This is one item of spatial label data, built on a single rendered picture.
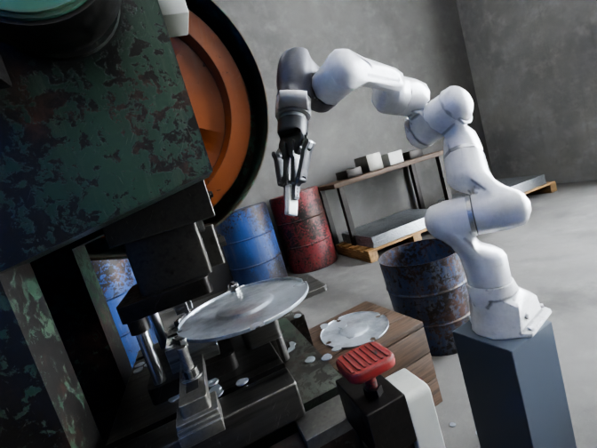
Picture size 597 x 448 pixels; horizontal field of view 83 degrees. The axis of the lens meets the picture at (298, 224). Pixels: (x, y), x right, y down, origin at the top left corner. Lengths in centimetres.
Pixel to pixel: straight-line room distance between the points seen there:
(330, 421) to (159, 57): 60
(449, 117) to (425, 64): 450
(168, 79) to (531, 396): 110
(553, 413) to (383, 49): 467
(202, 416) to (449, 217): 74
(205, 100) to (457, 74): 506
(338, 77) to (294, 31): 395
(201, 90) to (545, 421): 135
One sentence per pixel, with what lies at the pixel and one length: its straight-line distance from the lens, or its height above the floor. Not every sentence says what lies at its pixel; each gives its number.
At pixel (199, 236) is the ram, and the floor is 96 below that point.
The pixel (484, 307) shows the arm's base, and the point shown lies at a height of 54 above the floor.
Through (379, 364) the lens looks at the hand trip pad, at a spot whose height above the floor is 76.
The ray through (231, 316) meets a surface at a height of 79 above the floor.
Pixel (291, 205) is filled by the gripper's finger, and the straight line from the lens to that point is 78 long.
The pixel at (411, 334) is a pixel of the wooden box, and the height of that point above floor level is 33.
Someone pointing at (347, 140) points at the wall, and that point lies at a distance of 461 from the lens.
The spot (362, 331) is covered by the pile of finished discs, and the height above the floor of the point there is 36.
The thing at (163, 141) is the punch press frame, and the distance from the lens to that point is 54.
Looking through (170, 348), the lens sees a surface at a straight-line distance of 71.
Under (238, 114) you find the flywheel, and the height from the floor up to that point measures 125.
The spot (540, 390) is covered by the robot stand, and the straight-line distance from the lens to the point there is 118.
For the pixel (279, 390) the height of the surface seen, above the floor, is 70.
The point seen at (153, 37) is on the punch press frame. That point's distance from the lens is 58.
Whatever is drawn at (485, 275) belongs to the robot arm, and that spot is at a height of 63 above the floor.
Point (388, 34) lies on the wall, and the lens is 539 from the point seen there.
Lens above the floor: 101
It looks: 7 degrees down
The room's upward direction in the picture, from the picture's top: 16 degrees counter-clockwise
